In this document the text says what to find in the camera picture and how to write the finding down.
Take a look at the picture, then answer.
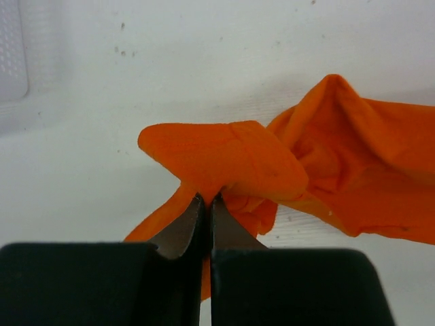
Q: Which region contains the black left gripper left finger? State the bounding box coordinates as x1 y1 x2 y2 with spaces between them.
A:
1 196 206 325

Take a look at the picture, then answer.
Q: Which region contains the orange t shirt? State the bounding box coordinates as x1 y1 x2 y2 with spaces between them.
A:
124 73 435 303

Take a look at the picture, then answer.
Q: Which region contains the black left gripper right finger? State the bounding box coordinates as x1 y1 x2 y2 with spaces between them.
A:
210 196 394 326

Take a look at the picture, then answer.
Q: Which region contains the white plastic basket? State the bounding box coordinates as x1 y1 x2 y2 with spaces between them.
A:
0 0 29 103

